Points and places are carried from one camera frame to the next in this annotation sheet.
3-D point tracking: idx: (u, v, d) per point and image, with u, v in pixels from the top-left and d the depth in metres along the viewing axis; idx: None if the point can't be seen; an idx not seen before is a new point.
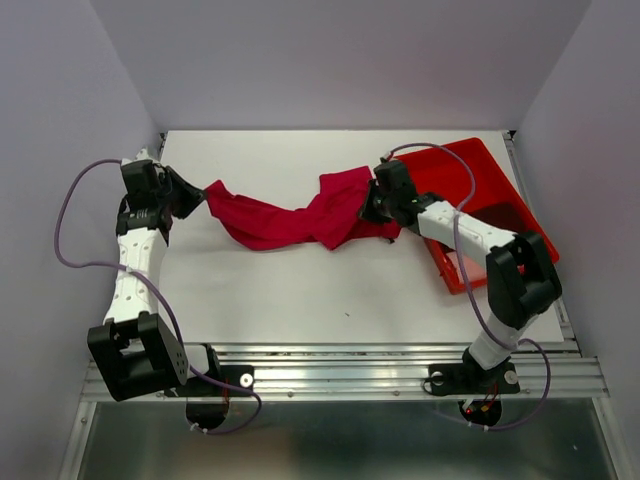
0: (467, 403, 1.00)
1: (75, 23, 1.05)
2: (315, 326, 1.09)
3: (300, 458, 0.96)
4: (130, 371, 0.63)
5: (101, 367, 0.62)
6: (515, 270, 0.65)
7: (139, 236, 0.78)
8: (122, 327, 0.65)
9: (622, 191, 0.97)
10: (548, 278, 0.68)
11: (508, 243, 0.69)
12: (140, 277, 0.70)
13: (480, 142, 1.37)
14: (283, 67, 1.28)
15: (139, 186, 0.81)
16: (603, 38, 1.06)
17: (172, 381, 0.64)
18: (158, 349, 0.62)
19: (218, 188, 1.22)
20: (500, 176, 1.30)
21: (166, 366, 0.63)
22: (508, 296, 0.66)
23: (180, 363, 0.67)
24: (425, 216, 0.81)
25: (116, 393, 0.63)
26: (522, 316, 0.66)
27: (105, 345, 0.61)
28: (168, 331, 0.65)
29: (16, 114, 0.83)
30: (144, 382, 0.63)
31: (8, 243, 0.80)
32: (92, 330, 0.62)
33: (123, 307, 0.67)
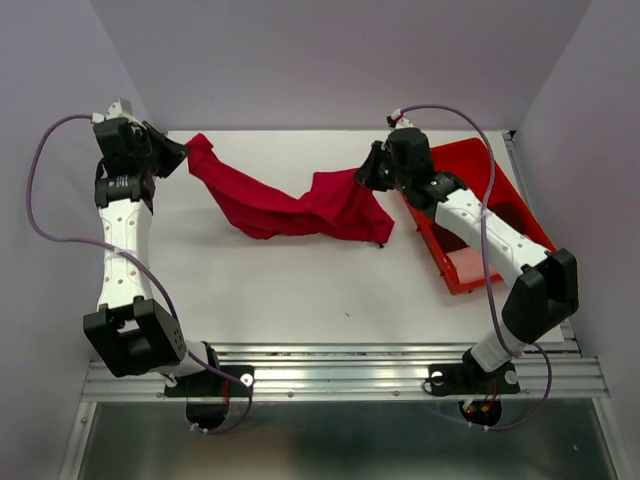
0: (467, 403, 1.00)
1: (74, 21, 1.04)
2: (316, 326, 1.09)
3: (300, 458, 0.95)
4: (130, 349, 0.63)
5: (101, 349, 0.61)
6: (542, 298, 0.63)
7: (123, 210, 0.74)
8: (117, 312, 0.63)
9: (622, 192, 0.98)
10: (570, 299, 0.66)
11: (539, 264, 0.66)
12: (129, 258, 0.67)
13: (480, 143, 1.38)
14: (284, 66, 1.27)
15: (117, 149, 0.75)
16: (603, 39, 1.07)
17: (172, 359, 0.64)
18: (155, 331, 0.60)
19: (201, 141, 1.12)
20: (500, 176, 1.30)
21: (165, 348, 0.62)
22: (529, 321, 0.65)
23: (178, 337, 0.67)
24: (447, 208, 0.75)
25: (117, 370, 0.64)
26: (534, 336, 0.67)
27: (102, 331, 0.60)
28: (166, 311, 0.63)
29: (16, 111, 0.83)
30: (145, 360, 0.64)
31: (9, 242, 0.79)
32: (88, 317, 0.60)
33: (116, 290, 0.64)
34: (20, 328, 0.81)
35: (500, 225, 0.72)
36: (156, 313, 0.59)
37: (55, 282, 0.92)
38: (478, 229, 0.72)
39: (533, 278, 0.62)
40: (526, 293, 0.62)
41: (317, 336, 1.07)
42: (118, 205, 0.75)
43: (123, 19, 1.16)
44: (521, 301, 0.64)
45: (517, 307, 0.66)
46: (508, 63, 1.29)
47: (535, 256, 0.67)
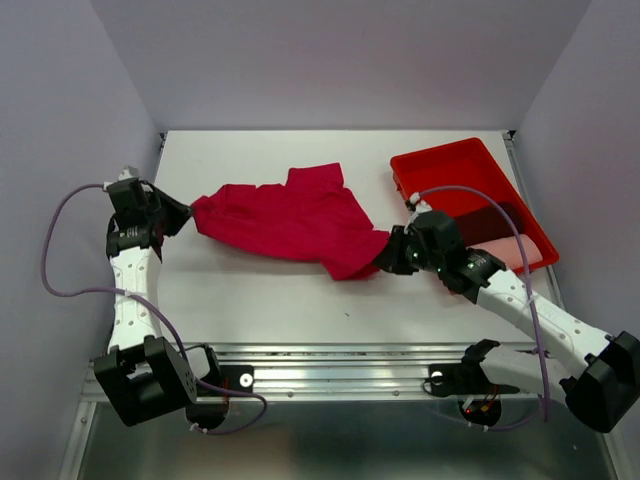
0: (467, 403, 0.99)
1: (74, 21, 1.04)
2: (316, 327, 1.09)
3: (300, 458, 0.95)
4: (140, 395, 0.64)
5: (112, 394, 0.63)
6: (614, 392, 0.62)
7: (133, 256, 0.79)
8: (128, 354, 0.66)
9: (623, 193, 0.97)
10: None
11: (603, 351, 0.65)
12: (140, 302, 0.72)
13: (477, 143, 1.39)
14: (284, 66, 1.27)
15: (128, 203, 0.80)
16: (603, 40, 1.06)
17: (182, 402, 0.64)
18: (165, 373, 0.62)
19: (223, 191, 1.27)
20: (498, 172, 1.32)
21: (176, 390, 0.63)
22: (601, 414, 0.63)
23: (190, 382, 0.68)
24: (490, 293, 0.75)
25: (128, 417, 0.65)
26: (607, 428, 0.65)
27: (113, 373, 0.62)
28: (176, 353, 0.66)
29: (15, 112, 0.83)
30: (157, 405, 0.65)
31: (10, 243, 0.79)
32: (98, 360, 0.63)
33: (129, 336, 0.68)
34: (19, 329, 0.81)
35: (552, 309, 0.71)
36: (165, 351, 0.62)
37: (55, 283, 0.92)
38: (528, 314, 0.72)
39: (602, 371, 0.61)
40: (598, 388, 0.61)
41: (317, 336, 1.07)
42: (128, 253, 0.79)
43: (123, 19, 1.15)
44: (591, 394, 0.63)
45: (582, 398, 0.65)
46: (509, 63, 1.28)
47: (597, 344, 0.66)
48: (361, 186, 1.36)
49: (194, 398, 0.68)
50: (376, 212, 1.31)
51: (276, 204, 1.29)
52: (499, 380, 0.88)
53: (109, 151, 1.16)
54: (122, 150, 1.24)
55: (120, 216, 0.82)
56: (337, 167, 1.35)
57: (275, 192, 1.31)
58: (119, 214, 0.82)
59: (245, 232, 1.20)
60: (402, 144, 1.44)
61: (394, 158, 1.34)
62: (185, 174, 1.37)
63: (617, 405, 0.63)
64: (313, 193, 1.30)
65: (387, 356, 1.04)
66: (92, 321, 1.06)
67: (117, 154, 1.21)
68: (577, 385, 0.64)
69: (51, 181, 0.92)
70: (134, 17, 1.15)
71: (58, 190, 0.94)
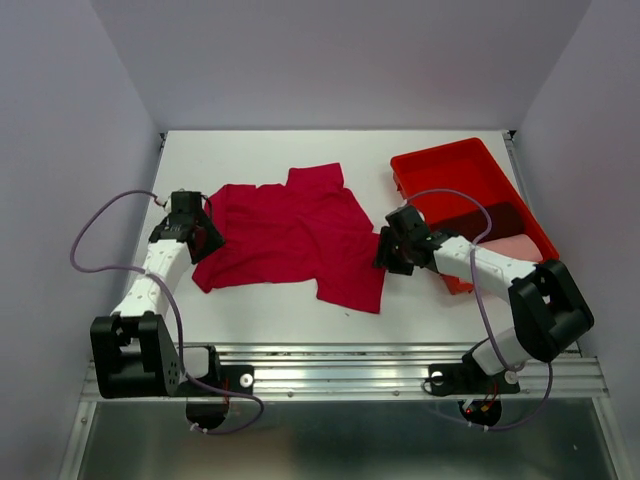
0: (468, 403, 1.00)
1: (75, 21, 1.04)
2: (315, 327, 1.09)
3: (300, 459, 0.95)
4: (122, 368, 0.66)
5: (98, 356, 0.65)
6: (540, 304, 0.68)
7: (167, 246, 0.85)
8: (124, 322, 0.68)
9: (624, 193, 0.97)
10: (576, 306, 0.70)
11: (530, 274, 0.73)
12: (155, 281, 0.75)
13: (478, 143, 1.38)
14: (284, 66, 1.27)
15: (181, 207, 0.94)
16: (604, 39, 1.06)
17: (158, 388, 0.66)
18: (151, 351, 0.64)
19: (224, 194, 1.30)
20: (498, 173, 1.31)
21: (157, 373, 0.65)
22: (538, 330, 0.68)
23: (173, 372, 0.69)
24: (442, 253, 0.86)
25: (104, 387, 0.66)
26: (555, 351, 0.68)
27: (105, 338, 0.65)
28: (168, 338, 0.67)
29: (15, 113, 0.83)
30: (133, 382, 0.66)
31: (11, 244, 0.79)
32: (97, 319, 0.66)
33: (132, 304, 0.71)
34: (19, 329, 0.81)
35: (488, 253, 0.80)
36: (158, 330, 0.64)
37: (55, 283, 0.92)
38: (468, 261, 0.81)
39: (527, 287, 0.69)
40: (523, 302, 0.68)
41: (318, 336, 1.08)
42: (163, 241, 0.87)
43: (123, 18, 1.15)
44: (524, 316, 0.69)
45: (523, 325, 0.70)
46: (508, 63, 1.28)
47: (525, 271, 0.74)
48: (361, 186, 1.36)
49: (171, 389, 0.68)
50: (376, 211, 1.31)
51: (276, 205, 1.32)
52: (495, 369, 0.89)
53: (109, 151, 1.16)
54: (122, 150, 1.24)
55: (171, 215, 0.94)
56: (337, 168, 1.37)
57: (275, 192, 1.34)
58: (173, 213, 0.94)
59: (245, 233, 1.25)
60: (402, 144, 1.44)
61: (394, 158, 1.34)
62: (185, 174, 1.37)
63: (550, 319, 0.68)
64: (313, 194, 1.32)
65: (387, 356, 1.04)
66: (92, 321, 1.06)
67: (117, 154, 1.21)
68: (514, 310, 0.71)
69: (51, 181, 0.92)
70: (134, 17, 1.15)
71: (59, 190, 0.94)
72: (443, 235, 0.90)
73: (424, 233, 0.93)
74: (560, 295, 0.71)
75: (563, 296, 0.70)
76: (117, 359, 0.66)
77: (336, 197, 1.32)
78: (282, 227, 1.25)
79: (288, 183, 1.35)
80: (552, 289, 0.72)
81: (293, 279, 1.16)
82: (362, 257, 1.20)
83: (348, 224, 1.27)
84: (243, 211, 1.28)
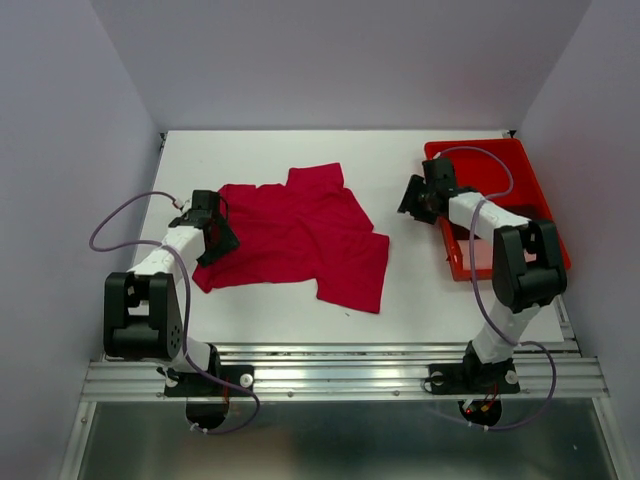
0: (468, 403, 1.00)
1: (74, 21, 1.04)
2: (315, 328, 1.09)
3: (300, 458, 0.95)
4: (127, 326, 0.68)
5: (107, 309, 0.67)
6: (517, 250, 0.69)
7: (184, 230, 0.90)
8: (137, 282, 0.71)
9: (624, 192, 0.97)
10: (554, 266, 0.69)
11: (520, 227, 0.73)
12: (170, 251, 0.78)
13: (519, 142, 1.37)
14: (284, 66, 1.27)
15: (200, 203, 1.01)
16: (604, 39, 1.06)
17: (161, 348, 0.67)
18: (159, 306, 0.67)
19: (228, 194, 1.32)
20: (526, 165, 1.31)
21: (161, 330, 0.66)
22: (506, 271, 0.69)
23: (175, 337, 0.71)
24: (456, 201, 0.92)
25: (108, 343, 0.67)
26: (518, 297, 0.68)
27: (117, 291, 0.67)
28: (175, 302, 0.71)
29: (15, 114, 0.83)
30: (136, 339, 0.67)
31: (11, 245, 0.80)
32: (113, 273, 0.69)
33: (145, 268, 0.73)
34: (19, 330, 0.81)
35: (494, 207, 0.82)
36: (168, 287, 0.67)
37: (55, 283, 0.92)
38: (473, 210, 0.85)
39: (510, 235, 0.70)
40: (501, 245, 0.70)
41: (318, 336, 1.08)
42: (180, 228, 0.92)
43: (123, 19, 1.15)
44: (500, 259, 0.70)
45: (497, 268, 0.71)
46: (509, 63, 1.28)
47: (517, 224, 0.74)
48: (361, 186, 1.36)
49: (172, 352, 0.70)
50: (376, 211, 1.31)
51: (276, 205, 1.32)
52: (490, 356, 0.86)
53: (109, 151, 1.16)
54: (122, 150, 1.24)
55: (191, 210, 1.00)
56: (337, 168, 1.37)
57: (274, 192, 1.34)
58: (193, 209, 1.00)
59: (244, 233, 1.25)
60: (402, 144, 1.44)
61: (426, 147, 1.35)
62: (185, 174, 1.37)
63: (521, 265, 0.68)
64: (313, 194, 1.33)
65: (388, 356, 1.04)
66: (92, 321, 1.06)
67: (118, 154, 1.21)
68: (494, 252, 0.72)
69: (51, 182, 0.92)
70: (133, 17, 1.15)
71: (58, 190, 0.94)
72: (465, 190, 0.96)
73: (448, 185, 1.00)
74: (540, 253, 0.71)
75: (543, 253, 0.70)
76: (125, 315, 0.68)
77: (337, 197, 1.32)
78: (285, 226, 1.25)
79: (288, 183, 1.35)
80: (536, 247, 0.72)
81: (293, 279, 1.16)
82: (362, 256, 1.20)
83: (348, 224, 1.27)
84: (249, 211, 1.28)
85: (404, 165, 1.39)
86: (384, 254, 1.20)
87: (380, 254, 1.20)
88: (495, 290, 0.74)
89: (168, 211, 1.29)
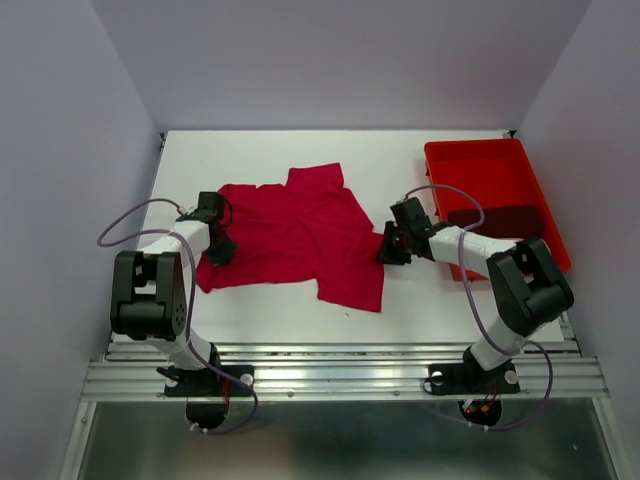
0: (468, 403, 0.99)
1: (74, 20, 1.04)
2: (316, 327, 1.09)
3: (299, 459, 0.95)
4: (134, 302, 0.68)
5: (116, 284, 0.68)
6: (517, 274, 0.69)
7: (190, 222, 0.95)
8: (145, 262, 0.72)
9: (624, 192, 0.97)
10: (556, 281, 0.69)
11: (510, 249, 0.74)
12: (177, 237, 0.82)
13: (519, 142, 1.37)
14: (284, 66, 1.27)
15: (205, 202, 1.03)
16: (603, 40, 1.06)
17: (166, 322, 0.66)
18: (166, 281, 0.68)
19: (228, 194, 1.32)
20: (526, 165, 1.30)
21: (166, 304, 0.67)
22: (512, 299, 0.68)
23: (179, 316, 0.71)
24: (436, 239, 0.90)
25: (114, 318, 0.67)
26: (529, 321, 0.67)
27: (125, 267, 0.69)
28: (180, 281, 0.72)
29: (15, 114, 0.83)
30: (141, 314, 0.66)
31: (12, 245, 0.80)
32: (123, 252, 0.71)
33: (153, 250, 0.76)
34: (19, 329, 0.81)
35: (477, 236, 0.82)
36: (174, 263, 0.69)
37: (55, 283, 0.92)
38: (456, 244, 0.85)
39: (506, 262, 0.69)
40: (499, 274, 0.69)
41: (318, 336, 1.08)
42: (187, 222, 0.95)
43: (123, 19, 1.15)
44: (502, 289, 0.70)
45: (502, 299, 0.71)
46: (508, 64, 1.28)
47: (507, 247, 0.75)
48: (361, 186, 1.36)
49: (176, 329, 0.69)
50: (376, 211, 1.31)
51: (276, 205, 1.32)
52: (492, 362, 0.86)
53: (109, 151, 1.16)
54: (122, 150, 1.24)
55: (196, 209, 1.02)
56: (338, 169, 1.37)
57: (274, 192, 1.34)
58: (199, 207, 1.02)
59: (245, 232, 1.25)
60: (402, 144, 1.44)
61: (426, 147, 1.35)
62: (185, 174, 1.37)
63: (525, 290, 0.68)
64: (313, 194, 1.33)
65: (388, 356, 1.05)
66: (92, 321, 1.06)
67: (118, 154, 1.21)
68: (492, 281, 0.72)
69: (51, 182, 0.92)
70: (133, 17, 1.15)
71: (59, 190, 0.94)
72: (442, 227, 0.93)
73: (424, 225, 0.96)
74: (538, 271, 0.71)
75: (540, 271, 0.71)
76: (132, 291, 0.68)
77: (337, 198, 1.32)
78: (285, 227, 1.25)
79: (288, 183, 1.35)
80: (532, 266, 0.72)
81: (289, 278, 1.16)
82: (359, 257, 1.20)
83: (347, 225, 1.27)
84: (250, 211, 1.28)
85: (404, 166, 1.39)
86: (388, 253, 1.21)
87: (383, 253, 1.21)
88: (503, 319, 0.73)
89: (168, 211, 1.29)
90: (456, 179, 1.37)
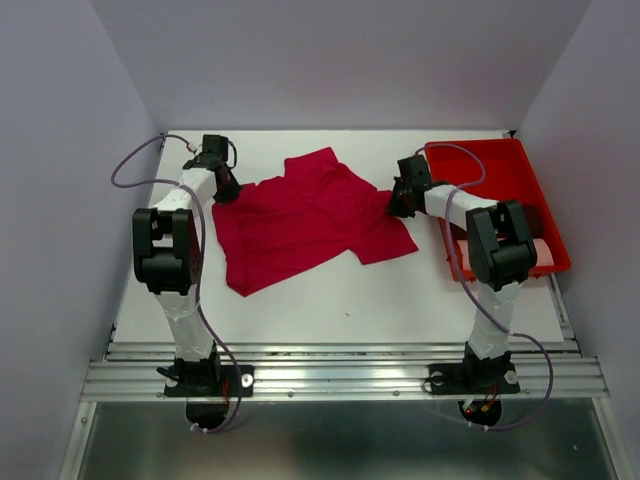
0: (468, 403, 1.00)
1: (73, 20, 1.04)
2: (316, 327, 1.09)
3: (299, 459, 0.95)
4: (155, 255, 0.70)
5: (135, 239, 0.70)
6: (489, 226, 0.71)
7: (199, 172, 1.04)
8: (160, 217, 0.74)
9: (624, 192, 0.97)
10: (524, 241, 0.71)
11: (490, 209, 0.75)
12: (187, 191, 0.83)
13: (519, 143, 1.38)
14: (284, 67, 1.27)
15: (210, 147, 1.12)
16: (603, 40, 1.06)
17: (186, 275, 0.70)
18: (182, 236, 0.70)
19: None
20: (526, 165, 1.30)
21: (184, 257, 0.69)
22: (480, 249, 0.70)
23: (197, 268, 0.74)
24: (431, 195, 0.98)
25: (138, 270, 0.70)
26: (493, 274, 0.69)
27: (144, 224, 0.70)
28: (196, 236, 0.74)
29: (15, 116, 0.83)
30: (163, 267, 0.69)
31: (12, 246, 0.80)
32: (138, 210, 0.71)
33: (166, 205, 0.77)
34: (20, 330, 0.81)
35: (465, 195, 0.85)
36: (189, 220, 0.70)
37: (55, 283, 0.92)
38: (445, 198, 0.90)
39: (482, 216, 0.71)
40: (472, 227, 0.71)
41: (318, 336, 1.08)
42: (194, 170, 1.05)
43: (123, 18, 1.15)
44: (474, 241, 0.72)
45: (473, 251, 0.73)
46: (508, 64, 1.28)
47: (487, 207, 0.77)
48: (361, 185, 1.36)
49: (194, 281, 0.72)
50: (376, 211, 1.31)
51: (280, 200, 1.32)
52: (487, 350, 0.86)
53: (109, 151, 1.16)
54: (122, 149, 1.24)
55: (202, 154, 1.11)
56: (328, 149, 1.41)
57: (277, 189, 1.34)
58: (204, 151, 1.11)
59: (253, 230, 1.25)
60: (402, 144, 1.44)
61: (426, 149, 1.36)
62: None
63: (493, 243, 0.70)
64: (312, 179, 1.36)
65: (388, 356, 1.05)
66: (92, 320, 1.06)
67: (118, 154, 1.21)
68: (468, 234, 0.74)
69: (51, 182, 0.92)
70: (133, 18, 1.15)
71: (58, 190, 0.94)
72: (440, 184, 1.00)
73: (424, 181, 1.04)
74: (511, 231, 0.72)
75: (513, 231, 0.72)
76: (152, 244, 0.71)
77: (335, 174, 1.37)
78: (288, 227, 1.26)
79: (286, 174, 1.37)
80: (507, 226, 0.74)
81: (325, 258, 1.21)
82: (375, 221, 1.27)
83: (351, 205, 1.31)
84: (254, 208, 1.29)
85: None
86: (392, 242, 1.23)
87: (387, 244, 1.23)
88: (474, 272, 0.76)
89: None
90: (464, 180, 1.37)
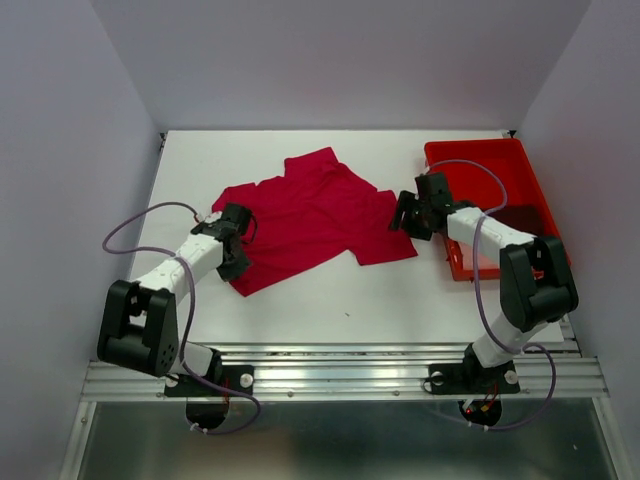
0: (467, 403, 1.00)
1: (73, 21, 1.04)
2: (315, 327, 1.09)
3: (299, 459, 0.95)
4: (123, 337, 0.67)
5: (105, 317, 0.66)
6: (525, 269, 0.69)
7: (204, 240, 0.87)
8: (140, 293, 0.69)
9: (624, 192, 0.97)
10: (564, 284, 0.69)
11: (526, 245, 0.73)
12: (182, 264, 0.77)
13: (519, 142, 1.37)
14: (283, 66, 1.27)
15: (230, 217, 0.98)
16: (603, 39, 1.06)
17: (150, 368, 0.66)
18: (154, 327, 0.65)
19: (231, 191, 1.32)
20: (526, 165, 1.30)
21: (150, 350, 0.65)
22: (516, 292, 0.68)
23: (167, 356, 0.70)
24: (454, 218, 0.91)
25: (101, 350, 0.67)
26: (529, 318, 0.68)
27: (118, 301, 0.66)
28: (172, 324, 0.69)
29: (15, 114, 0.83)
30: (127, 352, 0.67)
31: (12, 245, 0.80)
32: (118, 281, 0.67)
33: (151, 279, 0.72)
34: (19, 329, 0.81)
35: (495, 224, 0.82)
36: (166, 307, 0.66)
37: (55, 283, 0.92)
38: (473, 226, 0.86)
39: (519, 256, 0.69)
40: (509, 268, 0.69)
41: (318, 336, 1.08)
42: (203, 236, 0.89)
43: (123, 19, 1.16)
44: (510, 282, 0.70)
45: (507, 292, 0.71)
46: (508, 64, 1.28)
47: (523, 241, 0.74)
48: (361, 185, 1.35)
49: (160, 370, 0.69)
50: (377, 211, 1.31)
51: (278, 200, 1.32)
52: (491, 359, 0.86)
53: (109, 151, 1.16)
54: (122, 150, 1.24)
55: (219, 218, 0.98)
56: (328, 149, 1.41)
57: (277, 189, 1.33)
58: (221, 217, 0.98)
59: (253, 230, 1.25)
60: (402, 143, 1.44)
61: (426, 147, 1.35)
62: (185, 174, 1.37)
63: (532, 287, 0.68)
64: (313, 179, 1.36)
65: (387, 356, 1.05)
66: (92, 321, 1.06)
67: (118, 154, 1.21)
68: (501, 273, 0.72)
69: (51, 183, 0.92)
70: (133, 17, 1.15)
71: (58, 190, 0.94)
72: (464, 206, 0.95)
73: (444, 200, 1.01)
74: (549, 271, 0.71)
75: (552, 272, 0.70)
76: (122, 325, 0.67)
77: (335, 175, 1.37)
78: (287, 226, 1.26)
79: (286, 174, 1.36)
80: (544, 264, 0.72)
81: (325, 258, 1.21)
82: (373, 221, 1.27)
83: (351, 204, 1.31)
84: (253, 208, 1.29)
85: (404, 166, 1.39)
86: (390, 243, 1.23)
87: (383, 244, 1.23)
88: (504, 309, 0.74)
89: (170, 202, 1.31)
90: (463, 180, 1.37)
